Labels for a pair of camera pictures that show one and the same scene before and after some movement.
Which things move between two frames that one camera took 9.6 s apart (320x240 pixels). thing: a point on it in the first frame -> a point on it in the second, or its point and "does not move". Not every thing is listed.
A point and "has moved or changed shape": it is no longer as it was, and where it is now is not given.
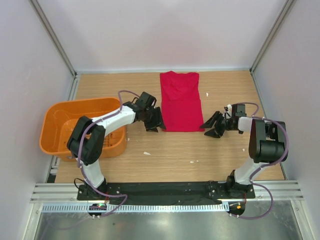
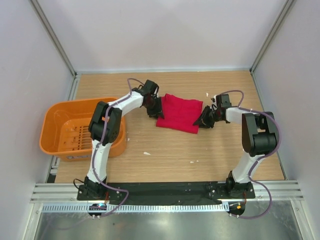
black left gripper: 162,124 -> 158,111
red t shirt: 181,102 has moved or changed shape
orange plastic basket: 60,119 does not move
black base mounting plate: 201,192 does not move
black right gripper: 209,123 -> 204,116
